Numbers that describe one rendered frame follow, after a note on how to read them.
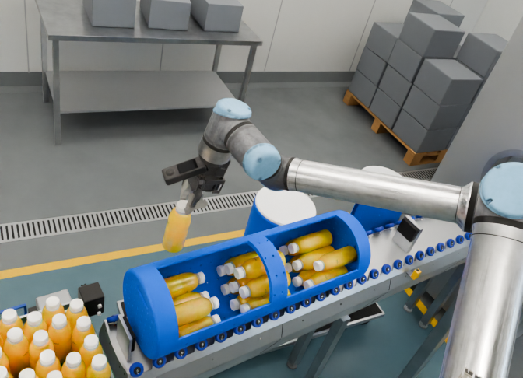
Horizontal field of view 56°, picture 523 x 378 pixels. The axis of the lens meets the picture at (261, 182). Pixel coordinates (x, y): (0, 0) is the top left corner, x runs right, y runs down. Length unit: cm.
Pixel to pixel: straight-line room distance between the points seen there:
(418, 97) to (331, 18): 136
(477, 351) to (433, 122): 389
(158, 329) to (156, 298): 9
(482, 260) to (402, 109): 406
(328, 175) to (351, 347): 203
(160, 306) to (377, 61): 417
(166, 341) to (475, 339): 88
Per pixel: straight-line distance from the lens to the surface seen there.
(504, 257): 101
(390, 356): 324
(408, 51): 498
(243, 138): 119
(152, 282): 152
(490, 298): 100
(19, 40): 463
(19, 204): 360
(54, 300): 167
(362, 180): 122
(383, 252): 236
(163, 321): 150
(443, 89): 467
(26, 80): 478
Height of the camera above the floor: 240
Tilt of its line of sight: 37 degrees down
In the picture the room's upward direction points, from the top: 16 degrees clockwise
